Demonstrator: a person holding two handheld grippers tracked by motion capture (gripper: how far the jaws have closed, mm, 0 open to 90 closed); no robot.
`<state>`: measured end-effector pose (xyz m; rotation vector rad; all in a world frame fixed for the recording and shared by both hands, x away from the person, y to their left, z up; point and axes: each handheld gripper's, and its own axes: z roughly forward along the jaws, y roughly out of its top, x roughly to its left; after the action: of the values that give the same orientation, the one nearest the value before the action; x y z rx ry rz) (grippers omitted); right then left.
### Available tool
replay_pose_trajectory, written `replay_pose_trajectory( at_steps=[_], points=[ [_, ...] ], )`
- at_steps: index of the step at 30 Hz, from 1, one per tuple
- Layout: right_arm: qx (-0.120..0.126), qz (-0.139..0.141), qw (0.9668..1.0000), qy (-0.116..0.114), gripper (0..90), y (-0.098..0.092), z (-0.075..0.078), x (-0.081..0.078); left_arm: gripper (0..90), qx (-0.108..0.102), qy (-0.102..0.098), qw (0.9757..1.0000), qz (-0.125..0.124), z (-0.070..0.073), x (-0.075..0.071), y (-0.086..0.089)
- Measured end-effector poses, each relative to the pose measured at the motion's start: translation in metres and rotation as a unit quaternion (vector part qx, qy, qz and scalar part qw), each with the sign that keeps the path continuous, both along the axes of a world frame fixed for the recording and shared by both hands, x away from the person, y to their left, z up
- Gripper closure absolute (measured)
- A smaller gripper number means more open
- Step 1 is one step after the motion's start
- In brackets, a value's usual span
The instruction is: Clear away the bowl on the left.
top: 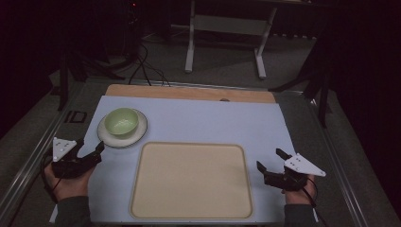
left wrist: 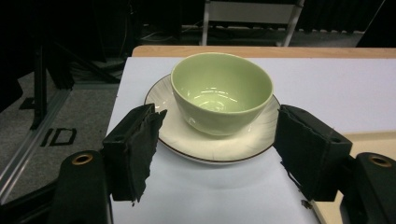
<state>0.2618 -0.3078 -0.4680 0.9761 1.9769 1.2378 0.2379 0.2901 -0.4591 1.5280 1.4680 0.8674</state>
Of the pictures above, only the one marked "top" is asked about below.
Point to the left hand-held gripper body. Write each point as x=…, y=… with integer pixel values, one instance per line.
x=67, y=165

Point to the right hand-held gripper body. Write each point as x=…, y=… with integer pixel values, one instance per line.
x=291, y=175

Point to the person's left hand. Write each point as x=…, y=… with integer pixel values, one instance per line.
x=71, y=186

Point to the person's right hand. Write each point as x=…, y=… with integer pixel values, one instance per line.
x=299, y=196

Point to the light green bowl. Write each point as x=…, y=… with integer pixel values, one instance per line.
x=121, y=122

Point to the white plate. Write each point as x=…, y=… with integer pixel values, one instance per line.
x=142, y=132

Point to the beige tray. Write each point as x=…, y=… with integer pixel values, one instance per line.
x=191, y=181

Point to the light blue table mat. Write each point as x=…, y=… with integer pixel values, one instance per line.
x=205, y=121

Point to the black tripod stand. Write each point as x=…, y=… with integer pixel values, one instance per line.
x=318, y=82
x=78, y=67

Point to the wooden table board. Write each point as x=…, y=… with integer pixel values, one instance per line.
x=189, y=93

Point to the small black rectangular frame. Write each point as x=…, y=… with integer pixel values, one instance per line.
x=75, y=116

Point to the metal floor rail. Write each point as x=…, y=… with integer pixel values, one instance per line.
x=28, y=167
x=337, y=164

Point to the white metal stand frame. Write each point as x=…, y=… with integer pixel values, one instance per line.
x=230, y=25

